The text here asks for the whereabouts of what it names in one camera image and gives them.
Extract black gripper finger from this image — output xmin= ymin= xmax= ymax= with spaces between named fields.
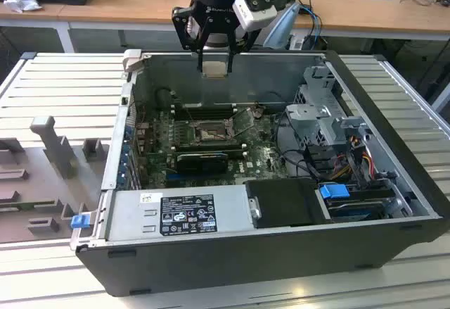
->
xmin=172 ymin=5 xmax=212 ymax=75
xmin=226 ymin=26 xmax=262 ymax=75

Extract silver CPU plate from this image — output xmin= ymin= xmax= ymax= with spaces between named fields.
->
xmin=202 ymin=61 xmax=228 ymax=78

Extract metal socket cover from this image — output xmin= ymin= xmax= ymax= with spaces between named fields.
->
xmin=231 ymin=107 xmax=256 ymax=136

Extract metal locking lever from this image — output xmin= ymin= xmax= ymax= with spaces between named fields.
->
xmin=184 ymin=106 xmax=198 ymax=129

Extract CPU socket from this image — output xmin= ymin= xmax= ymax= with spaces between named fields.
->
xmin=188 ymin=118 xmax=240 ymax=144

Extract pale blue teach pendant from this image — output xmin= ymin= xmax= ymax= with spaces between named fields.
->
xmin=262 ymin=1 xmax=302 ymax=49

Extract wooden desk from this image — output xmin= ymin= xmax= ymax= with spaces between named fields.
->
xmin=0 ymin=0 xmax=450 ymax=53

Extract white socket box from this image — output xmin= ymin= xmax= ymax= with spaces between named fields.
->
xmin=288 ymin=33 xmax=305 ymax=51

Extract grey case latch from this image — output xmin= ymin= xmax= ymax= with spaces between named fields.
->
xmin=122 ymin=49 xmax=143 ymax=75

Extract black cylinder part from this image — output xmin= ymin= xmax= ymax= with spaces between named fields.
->
xmin=155 ymin=88 xmax=172 ymax=110

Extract silver drive cage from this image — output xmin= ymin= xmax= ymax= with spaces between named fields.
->
xmin=283 ymin=65 xmax=373 ymax=148

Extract green motherboard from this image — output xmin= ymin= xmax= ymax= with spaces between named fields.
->
xmin=135 ymin=106 xmax=296 ymax=190

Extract green RAM stick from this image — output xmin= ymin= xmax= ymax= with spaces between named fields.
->
xmin=175 ymin=145 xmax=247 ymax=158

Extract graphics card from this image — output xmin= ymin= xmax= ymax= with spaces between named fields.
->
xmin=175 ymin=152 xmax=229 ymax=175

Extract crumpled white paper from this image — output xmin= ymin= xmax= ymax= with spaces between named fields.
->
xmin=2 ymin=0 xmax=44 ymax=14

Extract black plastic shroud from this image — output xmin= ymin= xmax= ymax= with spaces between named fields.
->
xmin=244 ymin=178 xmax=333 ymax=229

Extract hard disk in blue carrier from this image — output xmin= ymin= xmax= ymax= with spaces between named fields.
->
xmin=318 ymin=182 xmax=390 ymax=222

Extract silver power supply unit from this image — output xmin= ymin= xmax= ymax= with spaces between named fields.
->
xmin=105 ymin=185 xmax=255 ymax=241

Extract grey parts rack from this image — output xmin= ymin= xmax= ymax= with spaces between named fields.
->
xmin=0 ymin=114 xmax=110 ymax=241

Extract blue case clip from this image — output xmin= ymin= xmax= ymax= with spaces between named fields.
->
xmin=70 ymin=215 xmax=91 ymax=232

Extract black PC case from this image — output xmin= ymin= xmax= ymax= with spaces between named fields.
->
xmin=70 ymin=49 xmax=450 ymax=298

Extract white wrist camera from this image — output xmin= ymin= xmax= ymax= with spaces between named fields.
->
xmin=234 ymin=0 xmax=278 ymax=32

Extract blue cable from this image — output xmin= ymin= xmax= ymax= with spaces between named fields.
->
xmin=298 ymin=4 xmax=323 ymax=48

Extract black internal cable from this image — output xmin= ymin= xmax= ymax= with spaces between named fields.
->
xmin=273 ymin=111 xmax=338 ymax=183

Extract red yellow power wires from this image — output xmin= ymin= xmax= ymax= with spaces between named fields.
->
xmin=332 ymin=139 xmax=374 ymax=179

